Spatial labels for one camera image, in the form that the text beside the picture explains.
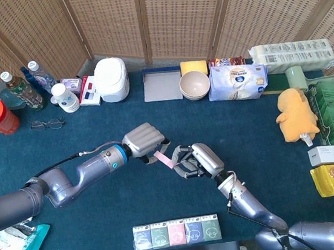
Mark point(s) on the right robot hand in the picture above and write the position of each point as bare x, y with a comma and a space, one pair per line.
208, 159

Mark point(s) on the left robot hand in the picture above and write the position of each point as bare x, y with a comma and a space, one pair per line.
144, 140

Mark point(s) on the pink sticky note pad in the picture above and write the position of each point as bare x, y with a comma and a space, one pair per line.
163, 159

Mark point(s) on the pink sticky note sheets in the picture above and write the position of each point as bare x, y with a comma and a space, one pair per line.
174, 163

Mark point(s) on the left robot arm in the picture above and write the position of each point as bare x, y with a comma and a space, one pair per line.
70, 179

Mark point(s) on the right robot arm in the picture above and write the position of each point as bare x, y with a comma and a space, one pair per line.
253, 209

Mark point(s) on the grey cardboard box tray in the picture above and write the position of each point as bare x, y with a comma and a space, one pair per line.
162, 87

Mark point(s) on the beige bowl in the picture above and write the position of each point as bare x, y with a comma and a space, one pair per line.
195, 98
194, 83

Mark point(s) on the white mini rice cooker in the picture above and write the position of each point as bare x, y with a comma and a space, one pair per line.
111, 80

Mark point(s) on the green tissue packet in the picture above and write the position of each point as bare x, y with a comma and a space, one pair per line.
211, 228
160, 236

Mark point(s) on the red white blue carton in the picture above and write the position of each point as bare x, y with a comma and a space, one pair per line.
88, 95

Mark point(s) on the blue tissue packet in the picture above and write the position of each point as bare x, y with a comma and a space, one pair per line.
143, 239
194, 231

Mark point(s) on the pink tissue packet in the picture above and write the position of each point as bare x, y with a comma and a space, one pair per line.
177, 233

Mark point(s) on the blue white tissue bag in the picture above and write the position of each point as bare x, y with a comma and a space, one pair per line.
235, 83

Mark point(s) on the teal carpet table cover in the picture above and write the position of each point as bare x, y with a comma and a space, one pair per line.
104, 212

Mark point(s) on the yellow sponge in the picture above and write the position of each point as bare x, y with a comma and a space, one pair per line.
193, 67

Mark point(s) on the stacked floral paper cups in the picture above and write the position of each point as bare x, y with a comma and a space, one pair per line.
64, 99

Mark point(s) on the small purple container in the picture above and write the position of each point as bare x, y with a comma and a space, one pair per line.
70, 83

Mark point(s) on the brown snack pack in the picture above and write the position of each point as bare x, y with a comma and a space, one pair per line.
226, 62

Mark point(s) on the yellow plush toy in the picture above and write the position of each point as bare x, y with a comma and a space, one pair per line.
297, 115

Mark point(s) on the clear water bottle pink label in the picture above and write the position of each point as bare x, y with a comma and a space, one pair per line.
42, 77

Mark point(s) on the pale green cylindrical roller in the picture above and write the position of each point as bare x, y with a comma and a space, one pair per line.
297, 78

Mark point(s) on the white cardboard box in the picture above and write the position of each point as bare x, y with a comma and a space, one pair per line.
329, 154

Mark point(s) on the green tea bottle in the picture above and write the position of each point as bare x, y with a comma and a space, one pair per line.
26, 93

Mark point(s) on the woven wooden folding screen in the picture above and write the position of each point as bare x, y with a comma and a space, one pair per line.
171, 14

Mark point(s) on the blue bottle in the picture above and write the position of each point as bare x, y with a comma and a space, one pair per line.
28, 78

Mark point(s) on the pale paper towel pack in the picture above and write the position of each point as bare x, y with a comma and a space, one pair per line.
292, 54

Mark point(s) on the black frame eyeglasses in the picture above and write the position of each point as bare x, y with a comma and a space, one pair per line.
54, 124

